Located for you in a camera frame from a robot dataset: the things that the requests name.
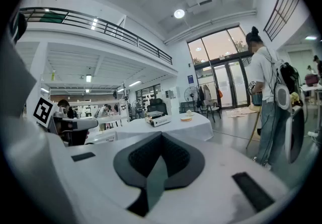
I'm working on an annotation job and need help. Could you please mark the white metal shelving rack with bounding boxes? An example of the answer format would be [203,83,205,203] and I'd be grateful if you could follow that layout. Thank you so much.
[41,81,132,140]

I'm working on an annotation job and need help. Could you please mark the ceiling air conditioner unit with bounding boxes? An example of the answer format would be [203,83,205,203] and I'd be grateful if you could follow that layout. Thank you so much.
[185,0,217,15]

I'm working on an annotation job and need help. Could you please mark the flattened cardboard sheets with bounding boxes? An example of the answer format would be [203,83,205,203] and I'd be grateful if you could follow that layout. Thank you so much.
[225,107,253,118]

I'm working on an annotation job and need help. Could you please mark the white storage cabinets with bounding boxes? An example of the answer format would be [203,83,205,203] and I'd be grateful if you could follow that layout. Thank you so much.
[162,86,181,116]

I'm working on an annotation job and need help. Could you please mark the black pedestal fan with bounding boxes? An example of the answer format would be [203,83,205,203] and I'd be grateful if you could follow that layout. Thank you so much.
[184,86,200,113]

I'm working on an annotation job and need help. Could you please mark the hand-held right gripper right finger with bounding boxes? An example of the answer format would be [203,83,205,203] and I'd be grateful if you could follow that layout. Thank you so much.
[147,131,290,224]

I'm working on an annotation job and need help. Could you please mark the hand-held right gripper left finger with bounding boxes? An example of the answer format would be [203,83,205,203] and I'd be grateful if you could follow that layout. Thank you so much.
[47,131,162,224]

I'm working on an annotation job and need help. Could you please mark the black mesh office chair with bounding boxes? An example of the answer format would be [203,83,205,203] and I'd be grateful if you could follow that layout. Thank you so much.
[146,98,169,116]

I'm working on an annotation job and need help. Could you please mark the white portable gas stove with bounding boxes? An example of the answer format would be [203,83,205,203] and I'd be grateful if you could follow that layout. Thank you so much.
[145,114,173,128]

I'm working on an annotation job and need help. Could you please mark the black mezzanine railing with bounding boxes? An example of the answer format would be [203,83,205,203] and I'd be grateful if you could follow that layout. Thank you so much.
[19,7,173,66]

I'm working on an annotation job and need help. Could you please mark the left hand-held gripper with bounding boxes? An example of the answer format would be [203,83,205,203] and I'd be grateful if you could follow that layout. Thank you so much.
[32,96,99,147]

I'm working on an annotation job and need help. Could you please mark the black frame chair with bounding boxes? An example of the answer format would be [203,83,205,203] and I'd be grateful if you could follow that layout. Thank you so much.
[200,102,222,123]

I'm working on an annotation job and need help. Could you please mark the black stair railing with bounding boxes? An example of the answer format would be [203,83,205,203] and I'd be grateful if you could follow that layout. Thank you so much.
[263,0,301,42]

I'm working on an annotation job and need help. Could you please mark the purple bag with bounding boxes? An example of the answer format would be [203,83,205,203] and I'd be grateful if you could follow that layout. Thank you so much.
[304,73,320,88]

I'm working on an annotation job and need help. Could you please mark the round white table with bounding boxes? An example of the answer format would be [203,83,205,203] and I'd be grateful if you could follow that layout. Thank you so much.
[114,111,214,142]

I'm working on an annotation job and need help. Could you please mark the white and black backpack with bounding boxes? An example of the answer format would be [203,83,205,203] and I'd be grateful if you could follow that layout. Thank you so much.
[266,46,306,165]

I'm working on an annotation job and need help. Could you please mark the glass entrance doors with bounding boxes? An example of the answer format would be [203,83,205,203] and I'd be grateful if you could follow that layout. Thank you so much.
[187,26,255,110]

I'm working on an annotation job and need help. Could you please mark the coat rack with clothes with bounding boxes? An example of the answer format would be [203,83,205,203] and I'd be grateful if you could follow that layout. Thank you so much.
[197,84,217,108]

